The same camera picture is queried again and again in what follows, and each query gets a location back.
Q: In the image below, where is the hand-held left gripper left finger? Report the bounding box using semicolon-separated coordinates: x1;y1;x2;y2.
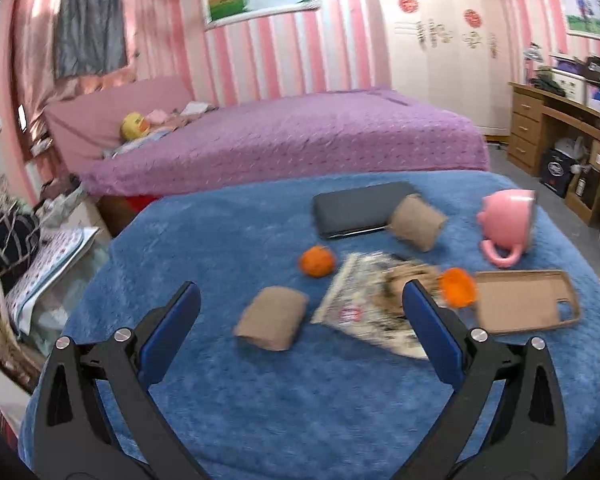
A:
32;281;216;480

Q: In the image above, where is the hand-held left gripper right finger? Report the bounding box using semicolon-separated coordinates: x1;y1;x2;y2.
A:
402;279;568;480

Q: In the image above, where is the orange plastic cap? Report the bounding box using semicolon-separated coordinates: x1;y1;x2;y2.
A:
438;267;479;309

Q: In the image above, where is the brown paper bag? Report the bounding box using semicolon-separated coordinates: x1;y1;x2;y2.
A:
384;264;443;317

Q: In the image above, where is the silver printed snack wrapper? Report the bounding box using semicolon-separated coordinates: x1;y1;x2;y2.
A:
310;251;431;361

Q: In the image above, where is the cardboard tube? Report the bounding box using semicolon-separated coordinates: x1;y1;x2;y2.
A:
233;286;310;352
387;194;449;252

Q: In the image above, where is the tangerine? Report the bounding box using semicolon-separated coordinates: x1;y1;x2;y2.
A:
299;245;337;279

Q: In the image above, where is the tan phone case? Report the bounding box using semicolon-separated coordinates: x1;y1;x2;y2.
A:
457;270;582;336

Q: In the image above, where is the white dotted pad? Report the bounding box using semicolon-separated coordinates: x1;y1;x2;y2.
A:
5;225;101;333

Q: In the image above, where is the blue knitted blanket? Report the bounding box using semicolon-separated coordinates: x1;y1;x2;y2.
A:
17;170;600;480

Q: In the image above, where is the pink cup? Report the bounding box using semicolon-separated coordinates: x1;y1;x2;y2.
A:
476;189;538;267

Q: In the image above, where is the black phone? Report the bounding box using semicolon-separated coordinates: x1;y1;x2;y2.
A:
313;181;418;240

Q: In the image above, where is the pile of clothes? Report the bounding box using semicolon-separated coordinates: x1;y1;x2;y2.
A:
35;175;88;221

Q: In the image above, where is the floral striped curtain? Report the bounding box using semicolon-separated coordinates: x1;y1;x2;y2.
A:
0;245;36;391

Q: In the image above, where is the black patterned bag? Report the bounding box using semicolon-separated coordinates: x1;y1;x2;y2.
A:
0;205;41;291

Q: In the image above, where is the red plaid cloth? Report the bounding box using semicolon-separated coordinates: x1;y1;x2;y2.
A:
0;402;18;453

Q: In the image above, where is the black printed box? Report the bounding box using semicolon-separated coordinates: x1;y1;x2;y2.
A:
539;147;578;198

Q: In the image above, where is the yellow duck plush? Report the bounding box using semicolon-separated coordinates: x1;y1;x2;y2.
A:
120;112;151;141

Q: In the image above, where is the brown cardboard box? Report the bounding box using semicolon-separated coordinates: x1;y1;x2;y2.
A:
565;165;598;208

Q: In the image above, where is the white folded cloth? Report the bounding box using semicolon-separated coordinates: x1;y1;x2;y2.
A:
180;101;216;117

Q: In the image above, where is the pink headboard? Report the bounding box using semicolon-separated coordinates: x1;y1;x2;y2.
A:
44;76;196;173

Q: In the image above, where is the wooden desk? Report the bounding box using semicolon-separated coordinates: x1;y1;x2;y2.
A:
507;81;600;226

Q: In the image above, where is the purple dotted bed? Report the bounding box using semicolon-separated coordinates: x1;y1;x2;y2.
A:
77;87;491;198

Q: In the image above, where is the white small fan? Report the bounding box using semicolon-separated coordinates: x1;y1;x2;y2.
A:
555;135;588;161

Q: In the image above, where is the white wardrobe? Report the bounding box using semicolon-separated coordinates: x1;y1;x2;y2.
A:
375;0;518;136

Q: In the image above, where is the dark clothes heap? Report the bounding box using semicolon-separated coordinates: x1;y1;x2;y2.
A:
532;75;566;96

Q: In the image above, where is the white storage box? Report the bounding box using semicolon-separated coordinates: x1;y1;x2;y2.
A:
550;67;591;103

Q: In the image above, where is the desk lamp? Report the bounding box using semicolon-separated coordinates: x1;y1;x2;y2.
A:
522;42;543;83

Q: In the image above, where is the pink shiny curtain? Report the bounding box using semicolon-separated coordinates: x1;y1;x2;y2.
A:
10;0;181;111

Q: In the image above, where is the grey window cloth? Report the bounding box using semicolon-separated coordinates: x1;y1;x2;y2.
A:
52;0;131;80

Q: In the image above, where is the small framed photo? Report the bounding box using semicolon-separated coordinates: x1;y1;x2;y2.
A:
560;0;600;41

